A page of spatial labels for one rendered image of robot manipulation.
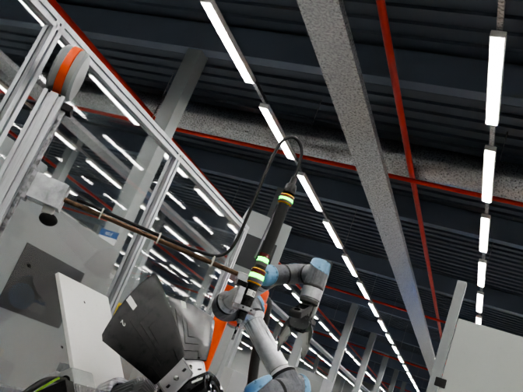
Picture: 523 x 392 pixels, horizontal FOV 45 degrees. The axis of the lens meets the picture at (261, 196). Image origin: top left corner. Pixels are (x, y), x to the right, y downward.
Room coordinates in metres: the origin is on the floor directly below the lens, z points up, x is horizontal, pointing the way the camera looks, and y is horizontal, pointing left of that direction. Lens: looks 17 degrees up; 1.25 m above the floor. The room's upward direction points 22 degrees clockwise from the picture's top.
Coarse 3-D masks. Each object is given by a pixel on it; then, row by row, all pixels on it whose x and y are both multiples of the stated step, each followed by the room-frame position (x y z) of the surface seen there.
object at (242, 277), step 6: (240, 276) 1.77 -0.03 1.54; (246, 276) 1.77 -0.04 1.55; (234, 282) 1.80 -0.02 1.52; (240, 282) 1.76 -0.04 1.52; (246, 282) 1.76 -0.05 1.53; (240, 288) 1.77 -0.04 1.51; (240, 294) 1.77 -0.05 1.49; (234, 300) 1.77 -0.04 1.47; (240, 300) 1.77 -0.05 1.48; (234, 306) 1.77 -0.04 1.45; (240, 306) 1.76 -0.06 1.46; (246, 306) 1.75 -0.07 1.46; (252, 312) 1.76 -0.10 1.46
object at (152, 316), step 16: (144, 288) 1.54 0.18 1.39; (160, 288) 1.58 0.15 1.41; (128, 304) 1.50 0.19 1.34; (144, 304) 1.54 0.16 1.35; (160, 304) 1.57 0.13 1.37; (112, 320) 1.47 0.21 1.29; (128, 320) 1.51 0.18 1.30; (144, 320) 1.54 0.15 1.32; (160, 320) 1.58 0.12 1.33; (112, 336) 1.48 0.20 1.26; (128, 336) 1.52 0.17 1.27; (144, 336) 1.55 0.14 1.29; (160, 336) 1.58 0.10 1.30; (176, 336) 1.61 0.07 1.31; (128, 352) 1.53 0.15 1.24; (144, 352) 1.56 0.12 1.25; (160, 352) 1.59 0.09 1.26; (176, 352) 1.62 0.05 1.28; (144, 368) 1.58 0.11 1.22; (160, 368) 1.60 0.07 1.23
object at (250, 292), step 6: (294, 180) 1.78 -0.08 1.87; (288, 186) 1.77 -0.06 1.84; (294, 186) 1.77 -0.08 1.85; (288, 192) 1.81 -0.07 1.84; (294, 192) 1.78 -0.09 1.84; (252, 282) 1.77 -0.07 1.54; (246, 288) 1.78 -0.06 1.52; (252, 288) 1.77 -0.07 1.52; (258, 288) 1.79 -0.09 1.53; (246, 294) 1.77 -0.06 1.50; (252, 294) 1.77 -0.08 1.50; (246, 300) 1.77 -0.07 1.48; (252, 300) 1.78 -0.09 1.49; (240, 312) 1.78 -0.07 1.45; (246, 312) 1.78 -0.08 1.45; (240, 318) 1.78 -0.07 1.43
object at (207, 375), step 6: (204, 372) 1.68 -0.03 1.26; (210, 372) 1.69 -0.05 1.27; (192, 378) 1.67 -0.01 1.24; (198, 378) 1.66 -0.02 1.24; (204, 378) 1.65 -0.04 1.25; (210, 378) 1.70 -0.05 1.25; (216, 378) 1.72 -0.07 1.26; (186, 384) 1.66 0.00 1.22; (192, 384) 1.65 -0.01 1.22; (198, 384) 1.64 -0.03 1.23; (204, 384) 1.63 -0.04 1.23; (210, 384) 1.66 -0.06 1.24; (216, 384) 1.72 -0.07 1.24; (180, 390) 1.66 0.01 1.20; (186, 390) 1.65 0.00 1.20; (192, 390) 1.64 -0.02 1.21; (198, 390) 1.64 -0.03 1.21; (204, 390) 1.63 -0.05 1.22; (210, 390) 1.65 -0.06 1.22; (216, 390) 1.70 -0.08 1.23; (222, 390) 1.73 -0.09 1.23
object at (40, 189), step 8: (32, 176) 1.65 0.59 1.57; (40, 176) 1.65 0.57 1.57; (32, 184) 1.64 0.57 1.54; (40, 184) 1.65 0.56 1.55; (48, 184) 1.65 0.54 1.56; (56, 184) 1.65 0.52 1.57; (64, 184) 1.66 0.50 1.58; (24, 192) 1.65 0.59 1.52; (32, 192) 1.65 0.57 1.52; (40, 192) 1.65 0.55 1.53; (48, 192) 1.65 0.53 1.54; (56, 192) 1.66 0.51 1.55; (64, 192) 1.66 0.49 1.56; (24, 200) 1.69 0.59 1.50; (32, 200) 1.69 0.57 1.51; (40, 200) 1.65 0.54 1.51; (48, 200) 1.65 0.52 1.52; (56, 200) 1.66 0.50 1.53; (56, 208) 1.67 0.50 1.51
